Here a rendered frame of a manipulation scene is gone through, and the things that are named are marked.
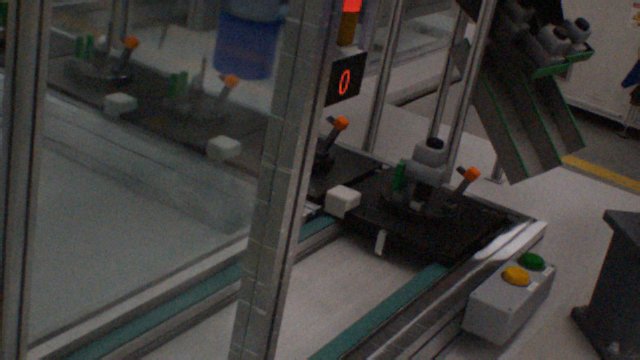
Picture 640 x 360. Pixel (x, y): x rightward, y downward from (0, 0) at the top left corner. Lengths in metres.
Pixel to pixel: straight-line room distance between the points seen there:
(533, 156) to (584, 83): 3.89
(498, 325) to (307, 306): 0.28
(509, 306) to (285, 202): 0.76
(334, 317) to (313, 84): 0.73
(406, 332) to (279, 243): 0.60
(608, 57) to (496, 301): 4.33
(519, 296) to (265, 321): 0.76
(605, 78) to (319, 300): 4.43
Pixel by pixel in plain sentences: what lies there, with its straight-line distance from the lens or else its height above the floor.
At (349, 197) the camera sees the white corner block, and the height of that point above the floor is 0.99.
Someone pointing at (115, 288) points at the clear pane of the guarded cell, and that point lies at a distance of 0.62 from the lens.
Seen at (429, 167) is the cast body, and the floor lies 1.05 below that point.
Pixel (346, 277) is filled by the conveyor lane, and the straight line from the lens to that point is 1.50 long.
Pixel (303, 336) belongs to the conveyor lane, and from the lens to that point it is 1.34.
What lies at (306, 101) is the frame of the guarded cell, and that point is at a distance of 0.70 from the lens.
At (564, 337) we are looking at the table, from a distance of 1.63.
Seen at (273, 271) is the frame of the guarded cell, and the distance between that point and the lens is 0.76.
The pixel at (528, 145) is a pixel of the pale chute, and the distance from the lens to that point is 1.90.
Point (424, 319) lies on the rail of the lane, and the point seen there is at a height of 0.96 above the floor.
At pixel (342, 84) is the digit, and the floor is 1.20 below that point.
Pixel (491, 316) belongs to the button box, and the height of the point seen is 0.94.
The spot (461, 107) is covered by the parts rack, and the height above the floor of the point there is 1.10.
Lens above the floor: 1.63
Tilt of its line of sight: 23 degrees down
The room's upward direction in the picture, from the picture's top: 11 degrees clockwise
